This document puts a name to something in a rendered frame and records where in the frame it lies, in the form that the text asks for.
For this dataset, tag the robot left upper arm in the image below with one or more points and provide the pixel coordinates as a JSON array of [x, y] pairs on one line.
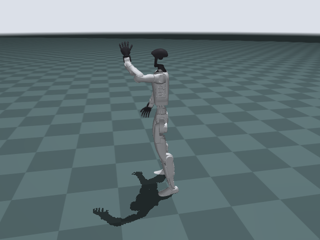
[[151, 78]]

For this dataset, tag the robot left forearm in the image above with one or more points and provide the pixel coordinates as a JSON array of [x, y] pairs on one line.
[[132, 70]]

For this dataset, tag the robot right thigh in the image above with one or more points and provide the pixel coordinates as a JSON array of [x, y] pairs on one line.
[[153, 127]]

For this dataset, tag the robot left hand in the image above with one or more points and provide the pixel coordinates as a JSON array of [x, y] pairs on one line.
[[125, 50]]

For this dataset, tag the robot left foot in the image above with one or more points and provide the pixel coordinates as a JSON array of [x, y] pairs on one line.
[[168, 191]]

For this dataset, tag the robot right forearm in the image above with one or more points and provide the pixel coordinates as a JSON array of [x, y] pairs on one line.
[[151, 101]]

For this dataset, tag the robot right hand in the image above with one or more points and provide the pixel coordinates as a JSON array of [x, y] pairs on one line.
[[146, 110]]

